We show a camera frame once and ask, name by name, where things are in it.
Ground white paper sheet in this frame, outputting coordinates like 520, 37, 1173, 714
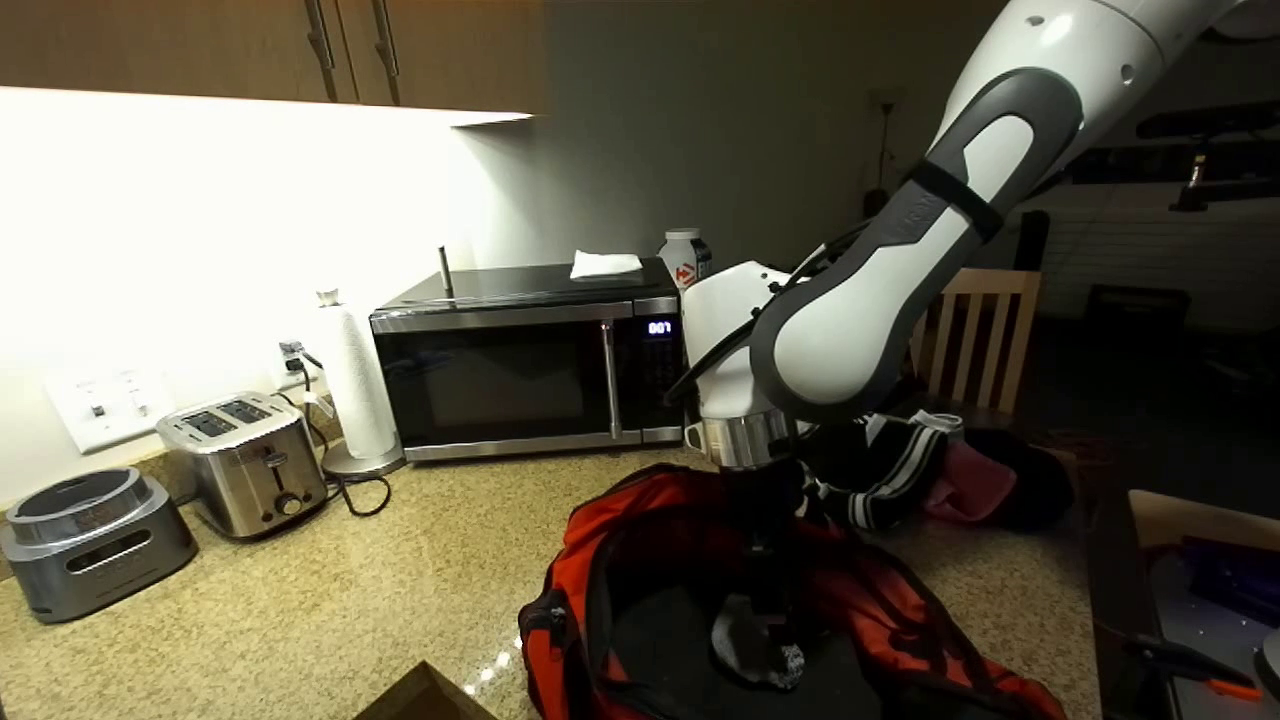
568, 246, 650, 286

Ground wooden slatted chair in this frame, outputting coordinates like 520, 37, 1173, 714
910, 265, 1047, 423

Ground black steel microwave oven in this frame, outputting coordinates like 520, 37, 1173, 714
370, 256, 693, 468

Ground grey perforated mounting plate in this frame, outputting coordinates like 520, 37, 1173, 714
1149, 535, 1280, 720

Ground black toaster power cord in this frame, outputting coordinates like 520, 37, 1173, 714
325, 468, 400, 523

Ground black fabric hat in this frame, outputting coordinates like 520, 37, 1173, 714
958, 423, 1080, 535

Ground red black duffel bag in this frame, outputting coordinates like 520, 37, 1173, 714
515, 462, 1074, 720

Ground white bottle red label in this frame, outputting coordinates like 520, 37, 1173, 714
655, 223, 715, 291

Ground metal cabinet door handle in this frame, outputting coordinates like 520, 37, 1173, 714
302, 0, 341, 106
370, 0, 403, 108

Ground white paper towel roll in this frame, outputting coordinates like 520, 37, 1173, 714
312, 288, 409, 479

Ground black white lettered beanie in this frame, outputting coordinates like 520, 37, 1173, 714
795, 407, 973, 535

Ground light wooden table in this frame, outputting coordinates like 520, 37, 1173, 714
1125, 484, 1280, 560

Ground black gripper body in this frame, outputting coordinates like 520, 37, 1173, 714
727, 457, 815, 596

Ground grey round countertop appliance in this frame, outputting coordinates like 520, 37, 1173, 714
0, 464, 206, 630

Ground silver two-slot toaster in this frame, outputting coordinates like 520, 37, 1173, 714
157, 392, 338, 543

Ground brown wooden upper cabinets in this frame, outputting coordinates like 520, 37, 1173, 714
0, 0, 547, 121

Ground wall outlet with plug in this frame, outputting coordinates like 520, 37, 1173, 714
271, 337, 328, 400

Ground black clamp orange handle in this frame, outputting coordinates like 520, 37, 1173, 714
1127, 630, 1272, 709

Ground white wall switch plate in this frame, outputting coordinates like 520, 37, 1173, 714
41, 365, 167, 462

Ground pink cloth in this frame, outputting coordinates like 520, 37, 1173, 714
926, 439, 1020, 530

